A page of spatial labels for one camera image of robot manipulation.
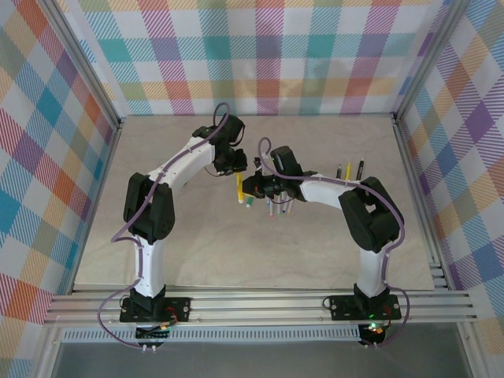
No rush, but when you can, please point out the grey metal plate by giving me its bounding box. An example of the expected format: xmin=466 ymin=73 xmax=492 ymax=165
xmin=50 ymin=341 xmax=473 ymax=378

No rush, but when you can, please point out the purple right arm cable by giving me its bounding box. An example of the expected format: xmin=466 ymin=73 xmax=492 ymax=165
xmin=258 ymin=136 xmax=413 ymax=350

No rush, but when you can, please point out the black connector box with wires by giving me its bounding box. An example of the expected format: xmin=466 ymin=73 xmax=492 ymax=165
xmin=135 ymin=324 xmax=170 ymax=354

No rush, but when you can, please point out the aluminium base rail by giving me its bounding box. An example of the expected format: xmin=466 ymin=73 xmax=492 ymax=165
xmin=42 ymin=288 xmax=478 ymax=328

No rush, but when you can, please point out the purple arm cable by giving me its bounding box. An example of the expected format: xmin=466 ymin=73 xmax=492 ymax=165
xmin=97 ymin=102 xmax=232 ymax=351
xmin=258 ymin=136 xmax=413 ymax=350

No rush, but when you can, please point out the aluminium frame post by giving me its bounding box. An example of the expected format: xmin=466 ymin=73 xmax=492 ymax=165
xmin=43 ymin=0 xmax=125 ymax=133
xmin=391 ymin=0 xmax=472 ymax=123

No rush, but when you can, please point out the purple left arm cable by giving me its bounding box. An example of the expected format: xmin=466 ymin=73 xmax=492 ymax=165
xmin=97 ymin=102 xmax=232 ymax=351

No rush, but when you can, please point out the grey slotted cable duct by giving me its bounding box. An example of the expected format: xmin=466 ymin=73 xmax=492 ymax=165
xmin=61 ymin=328 xmax=362 ymax=344

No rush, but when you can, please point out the aluminium side rail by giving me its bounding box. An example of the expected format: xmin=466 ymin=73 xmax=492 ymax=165
xmin=391 ymin=113 xmax=452 ymax=292

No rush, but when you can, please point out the black connector box green light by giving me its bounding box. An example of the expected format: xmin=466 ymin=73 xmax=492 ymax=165
xmin=358 ymin=321 xmax=389 ymax=347

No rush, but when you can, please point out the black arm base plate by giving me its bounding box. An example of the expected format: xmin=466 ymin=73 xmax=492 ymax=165
xmin=119 ymin=295 xmax=193 ymax=325
xmin=329 ymin=295 xmax=402 ymax=322

